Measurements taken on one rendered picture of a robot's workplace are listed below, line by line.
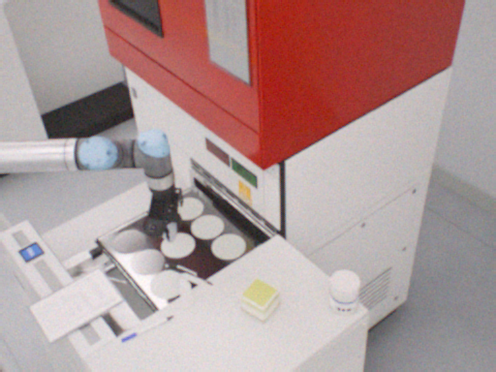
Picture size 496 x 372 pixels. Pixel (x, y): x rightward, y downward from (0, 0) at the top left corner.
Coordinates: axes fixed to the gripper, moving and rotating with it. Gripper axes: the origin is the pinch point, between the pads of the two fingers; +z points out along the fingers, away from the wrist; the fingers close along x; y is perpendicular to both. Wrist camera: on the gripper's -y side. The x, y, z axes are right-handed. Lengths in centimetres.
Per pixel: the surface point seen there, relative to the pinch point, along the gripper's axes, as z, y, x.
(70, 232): 17.2, 15.6, 40.1
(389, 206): 24, 46, -63
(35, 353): 99, 20, 77
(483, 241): 100, 107, -113
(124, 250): 9.4, 3.0, 16.0
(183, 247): 9.3, 6.1, -1.5
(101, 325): 3.4, -27.4, 11.0
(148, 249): 9.5, 4.3, 8.8
